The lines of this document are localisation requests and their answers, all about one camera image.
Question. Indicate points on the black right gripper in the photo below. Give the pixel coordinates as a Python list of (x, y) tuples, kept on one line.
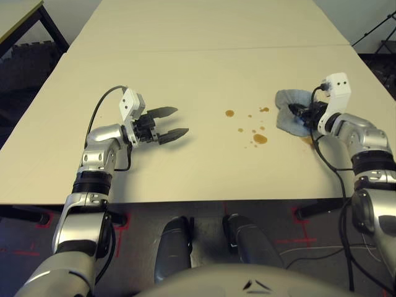
[(318, 109)]

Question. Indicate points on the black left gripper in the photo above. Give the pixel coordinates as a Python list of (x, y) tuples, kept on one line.
[(145, 128)]

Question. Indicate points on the light blue-grey rag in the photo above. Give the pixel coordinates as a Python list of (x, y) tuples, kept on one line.
[(286, 122)]

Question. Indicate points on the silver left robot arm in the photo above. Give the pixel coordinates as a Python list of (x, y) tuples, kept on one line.
[(102, 136)]

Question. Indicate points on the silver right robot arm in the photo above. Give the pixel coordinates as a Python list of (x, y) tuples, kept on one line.
[(365, 136)]

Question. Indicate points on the faint brown liquid stain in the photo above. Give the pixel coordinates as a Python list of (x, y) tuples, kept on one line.
[(307, 141)]

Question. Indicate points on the double-blob brown liquid puddle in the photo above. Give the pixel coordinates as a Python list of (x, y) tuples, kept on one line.
[(265, 109)]

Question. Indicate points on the large brown liquid puddle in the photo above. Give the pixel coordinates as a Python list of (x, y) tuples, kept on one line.
[(260, 139)]

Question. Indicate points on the round brown liquid puddle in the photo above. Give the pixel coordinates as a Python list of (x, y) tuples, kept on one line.
[(229, 113)]

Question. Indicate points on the black floor mat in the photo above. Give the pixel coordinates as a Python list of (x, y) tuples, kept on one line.
[(380, 68)]

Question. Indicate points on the black table foot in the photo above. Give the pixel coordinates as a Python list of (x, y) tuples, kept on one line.
[(315, 210), (31, 215), (119, 218)]

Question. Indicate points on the black tripod stand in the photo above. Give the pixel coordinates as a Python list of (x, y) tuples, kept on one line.
[(364, 33)]

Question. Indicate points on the black folding stand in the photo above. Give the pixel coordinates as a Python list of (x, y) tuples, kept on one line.
[(386, 44)]

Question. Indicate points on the grey left robot leg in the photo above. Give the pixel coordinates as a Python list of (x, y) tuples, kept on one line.
[(173, 247)]

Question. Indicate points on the grey robot leg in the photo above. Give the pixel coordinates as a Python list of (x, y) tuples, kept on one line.
[(253, 244), (173, 247)]

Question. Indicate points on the grey right robot leg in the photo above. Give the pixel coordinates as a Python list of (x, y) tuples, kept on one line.
[(253, 244)]

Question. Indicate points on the black puzzle-edge foam mat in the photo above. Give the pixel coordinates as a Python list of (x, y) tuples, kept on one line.
[(24, 68)]

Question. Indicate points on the grey robot torso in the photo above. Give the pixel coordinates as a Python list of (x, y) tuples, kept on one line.
[(216, 281)]

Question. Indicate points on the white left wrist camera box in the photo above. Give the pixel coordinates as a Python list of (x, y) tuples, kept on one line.
[(128, 103)]

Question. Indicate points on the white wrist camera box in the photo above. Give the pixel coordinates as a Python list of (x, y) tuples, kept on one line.
[(128, 103), (338, 89)]

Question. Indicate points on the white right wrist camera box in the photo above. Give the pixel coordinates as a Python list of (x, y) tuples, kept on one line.
[(338, 89)]

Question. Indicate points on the side table with black frame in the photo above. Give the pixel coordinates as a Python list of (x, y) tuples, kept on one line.
[(18, 12)]

